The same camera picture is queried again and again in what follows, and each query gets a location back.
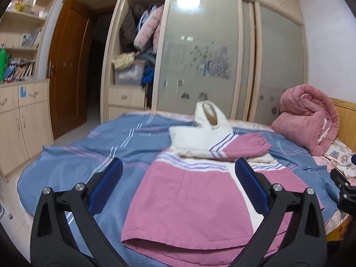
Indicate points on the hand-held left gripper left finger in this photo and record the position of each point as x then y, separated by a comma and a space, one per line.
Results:
107, 182

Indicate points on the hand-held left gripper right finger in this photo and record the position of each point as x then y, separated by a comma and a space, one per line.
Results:
250, 182

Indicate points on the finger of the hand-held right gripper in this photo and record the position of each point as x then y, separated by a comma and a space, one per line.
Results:
354, 160
340, 180

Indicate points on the white and pink hooded jacket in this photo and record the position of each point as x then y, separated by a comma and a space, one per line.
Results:
189, 200

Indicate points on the floral pillow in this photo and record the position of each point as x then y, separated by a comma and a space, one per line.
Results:
339, 155

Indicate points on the pink bed mattress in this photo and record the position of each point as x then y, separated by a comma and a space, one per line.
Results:
336, 219

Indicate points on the blue striped bed cover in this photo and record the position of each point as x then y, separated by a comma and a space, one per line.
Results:
83, 155

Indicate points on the wooden bed headboard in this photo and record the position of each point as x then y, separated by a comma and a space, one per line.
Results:
346, 122

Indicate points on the rolled pink quilt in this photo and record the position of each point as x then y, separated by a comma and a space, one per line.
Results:
303, 116

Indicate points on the beige wardrobe drawer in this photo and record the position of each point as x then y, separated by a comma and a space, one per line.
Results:
125, 97
122, 114

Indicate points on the beige bookshelf cabinet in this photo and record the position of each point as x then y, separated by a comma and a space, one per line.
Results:
25, 122

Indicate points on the white folding chair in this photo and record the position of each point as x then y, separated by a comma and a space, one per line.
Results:
4, 210

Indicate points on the clear plastic storage box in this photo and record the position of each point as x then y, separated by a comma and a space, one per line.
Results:
129, 75

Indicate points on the brown wooden door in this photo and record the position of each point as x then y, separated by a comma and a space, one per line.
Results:
69, 75

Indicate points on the blue crumpled garment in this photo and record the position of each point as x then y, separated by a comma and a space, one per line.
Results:
148, 75

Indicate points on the beige crumpled cloth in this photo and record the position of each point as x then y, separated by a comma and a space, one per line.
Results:
123, 60

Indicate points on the frosted plain wardrobe sliding door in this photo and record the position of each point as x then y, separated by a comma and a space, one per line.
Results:
281, 61

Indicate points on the blue sticker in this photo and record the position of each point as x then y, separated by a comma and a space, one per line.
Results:
22, 91

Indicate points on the beige wardrobe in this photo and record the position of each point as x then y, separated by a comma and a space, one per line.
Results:
244, 47

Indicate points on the row of books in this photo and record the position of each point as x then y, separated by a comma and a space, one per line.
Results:
19, 71

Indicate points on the frosted floral wardrobe sliding door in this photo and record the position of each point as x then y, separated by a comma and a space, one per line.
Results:
200, 47

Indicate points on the dark brown hanging jacket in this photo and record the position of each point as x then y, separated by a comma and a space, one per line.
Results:
128, 30

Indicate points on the green bottle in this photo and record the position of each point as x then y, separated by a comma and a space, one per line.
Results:
4, 64

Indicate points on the small photo frame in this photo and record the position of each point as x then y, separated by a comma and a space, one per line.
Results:
25, 40

